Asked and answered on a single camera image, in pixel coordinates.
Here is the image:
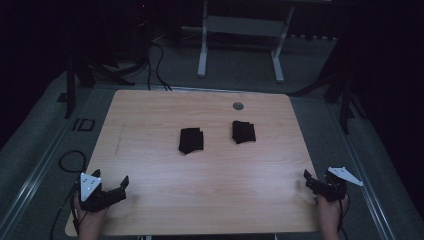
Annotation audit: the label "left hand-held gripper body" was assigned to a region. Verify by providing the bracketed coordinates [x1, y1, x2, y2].
[78, 172, 128, 213]

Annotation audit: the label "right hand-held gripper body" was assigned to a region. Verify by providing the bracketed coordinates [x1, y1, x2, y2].
[309, 166, 365, 203]

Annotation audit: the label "dark cloth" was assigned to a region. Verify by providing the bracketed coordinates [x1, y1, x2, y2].
[231, 120, 257, 145]
[177, 127, 205, 156]

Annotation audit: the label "person's right hand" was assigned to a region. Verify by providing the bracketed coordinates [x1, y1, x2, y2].
[315, 192, 351, 228]

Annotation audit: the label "person's left hand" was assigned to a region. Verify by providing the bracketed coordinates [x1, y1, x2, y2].
[73, 194, 111, 233]

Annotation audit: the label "black tripod stand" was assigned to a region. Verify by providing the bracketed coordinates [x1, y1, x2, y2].
[56, 49, 149, 120]
[288, 49, 368, 136]

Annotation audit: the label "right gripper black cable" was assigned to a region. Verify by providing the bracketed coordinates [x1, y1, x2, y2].
[335, 194, 352, 240]

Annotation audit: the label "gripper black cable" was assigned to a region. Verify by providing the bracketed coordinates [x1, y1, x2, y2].
[49, 182, 83, 240]
[335, 194, 352, 240]

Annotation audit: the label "metal floor rail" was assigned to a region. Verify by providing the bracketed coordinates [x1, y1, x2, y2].
[324, 99, 398, 240]
[0, 87, 96, 240]

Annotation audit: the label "black looped floor cable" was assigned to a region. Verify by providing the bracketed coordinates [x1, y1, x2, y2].
[58, 149, 88, 174]

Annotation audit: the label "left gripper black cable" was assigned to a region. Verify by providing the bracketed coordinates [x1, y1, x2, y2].
[49, 182, 83, 240]

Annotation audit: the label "black rectangular floor frame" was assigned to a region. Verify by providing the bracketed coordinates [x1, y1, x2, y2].
[71, 117, 97, 132]

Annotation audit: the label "black floor cables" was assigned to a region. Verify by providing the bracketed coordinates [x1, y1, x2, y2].
[145, 41, 173, 92]

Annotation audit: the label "white metal desk frame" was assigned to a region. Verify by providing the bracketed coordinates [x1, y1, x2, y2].
[197, 0, 296, 84]

